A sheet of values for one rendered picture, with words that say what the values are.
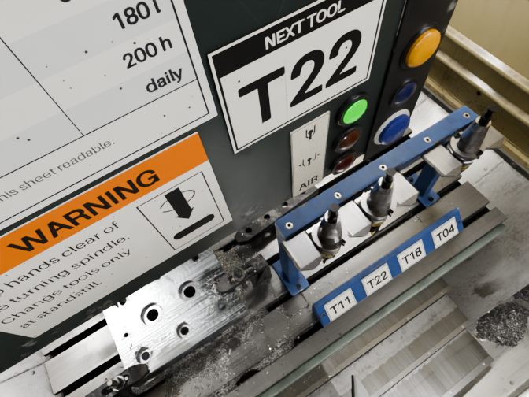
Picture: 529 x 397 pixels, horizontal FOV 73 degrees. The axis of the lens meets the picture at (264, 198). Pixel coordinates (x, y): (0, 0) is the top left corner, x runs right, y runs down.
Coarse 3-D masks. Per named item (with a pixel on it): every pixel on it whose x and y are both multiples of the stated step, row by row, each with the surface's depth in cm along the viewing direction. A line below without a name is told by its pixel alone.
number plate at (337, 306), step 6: (348, 288) 86; (342, 294) 85; (348, 294) 86; (336, 300) 85; (342, 300) 85; (348, 300) 86; (354, 300) 87; (324, 306) 84; (330, 306) 85; (336, 306) 85; (342, 306) 86; (348, 306) 87; (330, 312) 85; (336, 312) 86; (342, 312) 86; (330, 318) 86
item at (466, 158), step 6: (462, 132) 71; (456, 138) 73; (450, 144) 70; (450, 150) 70; (456, 150) 69; (480, 150) 69; (456, 156) 70; (462, 156) 69; (468, 156) 68; (474, 156) 68; (468, 162) 70
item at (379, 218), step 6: (360, 204) 68; (366, 204) 66; (396, 204) 65; (366, 210) 65; (390, 210) 65; (372, 216) 65; (378, 216) 64; (384, 216) 64; (390, 216) 66; (378, 222) 66
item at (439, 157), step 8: (440, 144) 71; (432, 152) 71; (440, 152) 71; (448, 152) 70; (424, 160) 70; (432, 160) 70; (440, 160) 70; (448, 160) 70; (456, 160) 69; (440, 168) 69; (448, 168) 69; (456, 168) 69; (448, 176) 68
